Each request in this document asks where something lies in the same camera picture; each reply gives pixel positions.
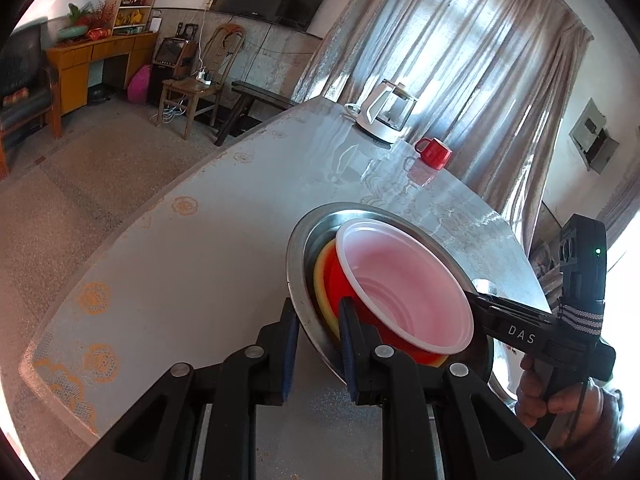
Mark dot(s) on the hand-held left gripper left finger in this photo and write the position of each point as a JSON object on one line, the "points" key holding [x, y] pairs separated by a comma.
{"points": [[290, 355]]}

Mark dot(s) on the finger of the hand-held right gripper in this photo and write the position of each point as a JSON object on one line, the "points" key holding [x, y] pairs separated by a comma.
{"points": [[485, 307]]}

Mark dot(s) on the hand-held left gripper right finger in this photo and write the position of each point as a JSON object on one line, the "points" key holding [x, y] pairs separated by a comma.
{"points": [[350, 355]]}

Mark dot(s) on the yellow plastic bowl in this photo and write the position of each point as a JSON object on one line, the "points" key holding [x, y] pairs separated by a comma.
{"points": [[321, 290]]}

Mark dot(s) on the red plastic bowl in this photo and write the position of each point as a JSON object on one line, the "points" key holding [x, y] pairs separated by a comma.
{"points": [[410, 290]]}

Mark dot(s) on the stainless steel bowl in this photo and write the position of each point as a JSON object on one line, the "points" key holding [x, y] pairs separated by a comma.
{"points": [[310, 245]]}

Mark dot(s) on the person's right hand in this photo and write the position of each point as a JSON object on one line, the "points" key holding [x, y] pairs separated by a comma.
{"points": [[595, 420]]}

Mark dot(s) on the patterned cushion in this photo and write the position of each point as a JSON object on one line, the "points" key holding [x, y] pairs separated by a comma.
{"points": [[547, 270]]}

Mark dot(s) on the narrow sheer grey curtain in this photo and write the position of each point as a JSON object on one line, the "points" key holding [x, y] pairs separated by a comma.
{"points": [[620, 195]]}

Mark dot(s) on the red mug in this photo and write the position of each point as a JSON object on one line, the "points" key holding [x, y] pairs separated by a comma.
{"points": [[435, 155]]}

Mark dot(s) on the white electric glass kettle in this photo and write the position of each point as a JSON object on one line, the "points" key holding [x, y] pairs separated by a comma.
{"points": [[380, 125]]}

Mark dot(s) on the wide sheer grey curtain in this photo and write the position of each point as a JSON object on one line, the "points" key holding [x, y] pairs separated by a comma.
{"points": [[450, 60]]}

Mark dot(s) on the dark wooden bench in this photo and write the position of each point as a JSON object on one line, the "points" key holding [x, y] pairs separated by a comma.
{"points": [[255, 92]]}

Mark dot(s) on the wooden chair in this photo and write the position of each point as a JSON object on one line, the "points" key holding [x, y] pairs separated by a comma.
{"points": [[187, 87]]}

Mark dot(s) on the white power strip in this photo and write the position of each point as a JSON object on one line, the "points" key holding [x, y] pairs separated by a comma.
{"points": [[204, 78]]}

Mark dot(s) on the pink bag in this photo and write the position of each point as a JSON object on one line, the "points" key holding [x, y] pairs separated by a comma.
{"points": [[139, 85]]}

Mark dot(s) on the black portable speaker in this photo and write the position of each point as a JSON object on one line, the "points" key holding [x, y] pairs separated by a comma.
{"points": [[172, 57]]}

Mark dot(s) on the orange wooden desk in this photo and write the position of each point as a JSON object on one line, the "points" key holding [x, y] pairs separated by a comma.
{"points": [[75, 80]]}

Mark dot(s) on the small wooden desk shelf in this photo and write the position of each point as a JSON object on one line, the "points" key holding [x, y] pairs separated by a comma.
{"points": [[132, 12]]}

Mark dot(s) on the green potted plant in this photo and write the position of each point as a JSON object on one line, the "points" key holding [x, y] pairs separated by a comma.
{"points": [[75, 27]]}

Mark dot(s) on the black armchair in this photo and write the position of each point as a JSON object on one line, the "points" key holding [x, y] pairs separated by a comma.
{"points": [[20, 60]]}

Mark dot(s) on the wall electrical panel box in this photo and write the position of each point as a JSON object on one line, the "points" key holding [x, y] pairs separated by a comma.
{"points": [[592, 135]]}

